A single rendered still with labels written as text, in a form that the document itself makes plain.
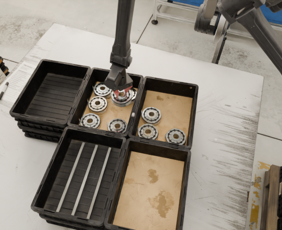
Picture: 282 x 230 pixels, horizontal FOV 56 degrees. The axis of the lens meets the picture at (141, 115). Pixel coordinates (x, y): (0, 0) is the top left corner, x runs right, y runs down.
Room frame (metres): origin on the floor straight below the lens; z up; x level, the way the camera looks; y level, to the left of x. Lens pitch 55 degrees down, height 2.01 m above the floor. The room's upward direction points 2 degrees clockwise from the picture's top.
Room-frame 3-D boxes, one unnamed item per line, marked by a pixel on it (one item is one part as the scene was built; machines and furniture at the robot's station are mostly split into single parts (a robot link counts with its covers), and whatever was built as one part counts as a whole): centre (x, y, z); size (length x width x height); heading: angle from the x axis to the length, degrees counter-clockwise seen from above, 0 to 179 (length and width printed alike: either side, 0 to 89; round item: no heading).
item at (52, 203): (0.45, 0.24, 0.87); 0.40 x 0.30 x 0.11; 170
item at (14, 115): (0.90, 0.47, 0.92); 0.40 x 0.30 x 0.02; 170
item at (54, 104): (0.90, 0.47, 0.87); 0.40 x 0.30 x 0.11; 170
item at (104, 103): (0.87, 0.23, 0.86); 0.10 x 0.10 x 0.01
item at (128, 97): (0.83, 0.10, 0.98); 0.10 x 0.10 x 0.01
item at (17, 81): (1.14, 0.77, 0.70); 0.33 x 0.23 x 0.01; 162
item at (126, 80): (0.83, 0.10, 1.11); 0.10 x 0.07 x 0.07; 124
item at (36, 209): (0.45, 0.24, 0.92); 0.40 x 0.30 x 0.02; 170
